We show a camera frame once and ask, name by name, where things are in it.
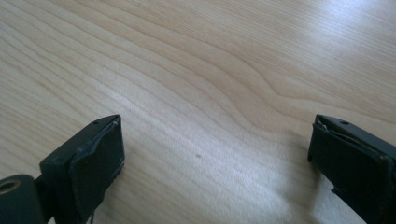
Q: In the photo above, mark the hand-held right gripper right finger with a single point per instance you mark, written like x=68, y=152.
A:
x=351, y=161

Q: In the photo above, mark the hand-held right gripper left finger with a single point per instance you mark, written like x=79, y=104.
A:
x=93, y=168

